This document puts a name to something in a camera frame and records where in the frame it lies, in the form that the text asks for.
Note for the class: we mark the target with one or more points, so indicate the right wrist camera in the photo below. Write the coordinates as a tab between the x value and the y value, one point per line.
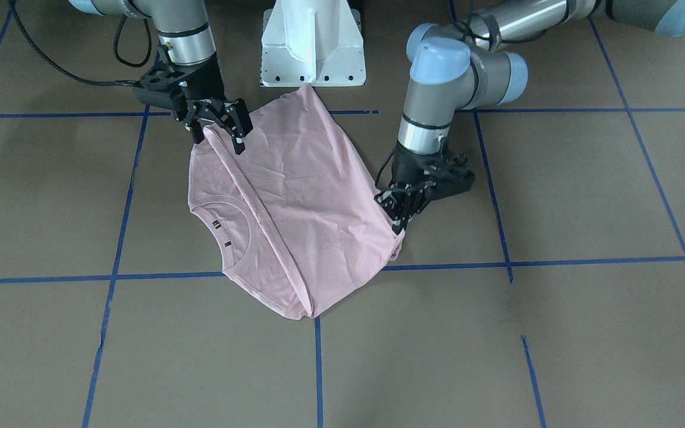
160	87

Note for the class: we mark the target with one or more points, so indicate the pink snoopy t-shirt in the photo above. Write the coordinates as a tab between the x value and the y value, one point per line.
294	215

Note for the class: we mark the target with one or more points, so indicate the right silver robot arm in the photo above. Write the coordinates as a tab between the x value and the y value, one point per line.
183	30

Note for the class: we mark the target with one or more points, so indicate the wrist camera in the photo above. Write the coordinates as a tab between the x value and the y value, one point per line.
451	175
160	87

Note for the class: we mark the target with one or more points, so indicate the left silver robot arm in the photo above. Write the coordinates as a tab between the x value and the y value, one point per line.
464	65

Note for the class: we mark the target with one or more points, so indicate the white pedestal column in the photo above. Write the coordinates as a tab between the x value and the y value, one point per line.
319	43

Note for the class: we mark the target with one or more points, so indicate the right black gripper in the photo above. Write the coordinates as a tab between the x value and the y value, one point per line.
207	81

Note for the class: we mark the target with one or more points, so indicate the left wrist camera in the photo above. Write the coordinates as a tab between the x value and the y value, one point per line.
451	175

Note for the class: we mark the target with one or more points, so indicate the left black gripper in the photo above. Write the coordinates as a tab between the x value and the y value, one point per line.
407	167

